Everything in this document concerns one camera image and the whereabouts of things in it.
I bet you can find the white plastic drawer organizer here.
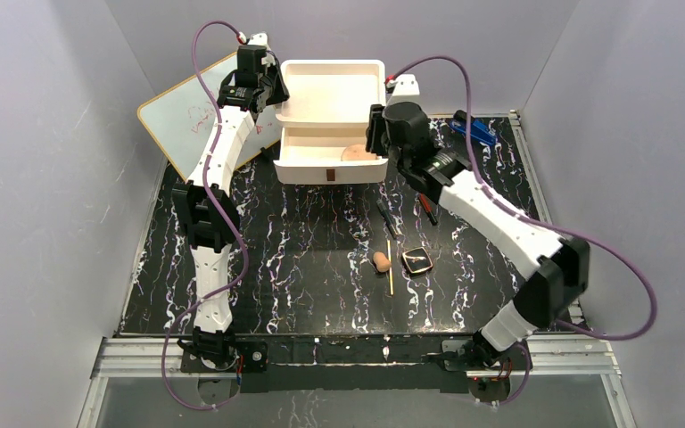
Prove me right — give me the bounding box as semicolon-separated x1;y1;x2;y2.
276;60;385;128

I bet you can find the white organizer drawer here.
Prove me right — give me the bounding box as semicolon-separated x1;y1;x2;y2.
275;128;388;185

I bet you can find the black gold compact case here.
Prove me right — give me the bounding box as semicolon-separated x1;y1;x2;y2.
401;247;433;276

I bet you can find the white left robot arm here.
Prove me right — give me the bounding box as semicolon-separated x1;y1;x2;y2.
173;45;289;365

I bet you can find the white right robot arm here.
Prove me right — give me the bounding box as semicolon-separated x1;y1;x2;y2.
366;102;590;364

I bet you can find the dark double-ended makeup stick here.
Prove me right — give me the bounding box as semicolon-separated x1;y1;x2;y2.
376;199;400;240

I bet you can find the beige makeup sponge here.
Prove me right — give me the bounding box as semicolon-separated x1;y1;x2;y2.
372;251;389;274

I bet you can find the blue black stapler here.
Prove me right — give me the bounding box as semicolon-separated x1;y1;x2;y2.
448;110;497;147

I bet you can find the yellow framed whiteboard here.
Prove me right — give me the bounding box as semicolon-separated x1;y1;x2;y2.
137;76;281;178

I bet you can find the thin wooden stick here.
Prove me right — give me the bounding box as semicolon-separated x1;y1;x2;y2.
386;239;394;297

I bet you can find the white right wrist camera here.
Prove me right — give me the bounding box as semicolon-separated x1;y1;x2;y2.
385;74;420;106

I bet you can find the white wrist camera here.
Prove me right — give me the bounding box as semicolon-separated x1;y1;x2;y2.
385;74;420;106
246;32;270;56

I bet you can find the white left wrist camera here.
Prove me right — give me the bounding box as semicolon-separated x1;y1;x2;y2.
246;32;270;56

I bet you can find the aluminium frame rail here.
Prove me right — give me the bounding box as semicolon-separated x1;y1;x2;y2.
92;333;621;378

